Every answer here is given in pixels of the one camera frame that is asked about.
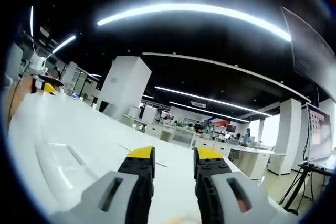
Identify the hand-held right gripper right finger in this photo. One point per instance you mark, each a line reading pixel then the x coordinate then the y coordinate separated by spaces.
pixel 223 195

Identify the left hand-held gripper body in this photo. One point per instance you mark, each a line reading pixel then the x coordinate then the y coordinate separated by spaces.
pixel 37 64

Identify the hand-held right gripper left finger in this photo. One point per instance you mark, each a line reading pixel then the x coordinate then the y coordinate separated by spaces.
pixel 113 195

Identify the white plastic storage box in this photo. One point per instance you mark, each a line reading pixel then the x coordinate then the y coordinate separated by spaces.
pixel 63 161

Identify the short ceiling light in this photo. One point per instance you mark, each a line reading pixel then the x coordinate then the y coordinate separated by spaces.
pixel 63 43

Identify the white office desk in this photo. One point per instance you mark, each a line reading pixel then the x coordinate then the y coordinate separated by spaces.
pixel 249 159

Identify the black tripod stand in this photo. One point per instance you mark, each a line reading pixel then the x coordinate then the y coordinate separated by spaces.
pixel 295 187

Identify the white square pillar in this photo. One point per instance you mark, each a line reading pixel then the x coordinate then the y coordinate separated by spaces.
pixel 123 87

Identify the green potted plant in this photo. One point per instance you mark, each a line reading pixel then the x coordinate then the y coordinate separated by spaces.
pixel 180 123

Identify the thin ceiling light strip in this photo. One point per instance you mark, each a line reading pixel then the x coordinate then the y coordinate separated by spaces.
pixel 207 111
pixel 210 99

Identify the narrow white pillar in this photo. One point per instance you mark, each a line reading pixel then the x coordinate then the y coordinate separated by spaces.
pixel 286 134

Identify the computer monitor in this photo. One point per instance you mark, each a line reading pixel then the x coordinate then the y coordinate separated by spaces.
pixel 319 132

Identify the long ceiling light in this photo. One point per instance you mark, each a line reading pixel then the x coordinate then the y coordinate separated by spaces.
pixel 194 9

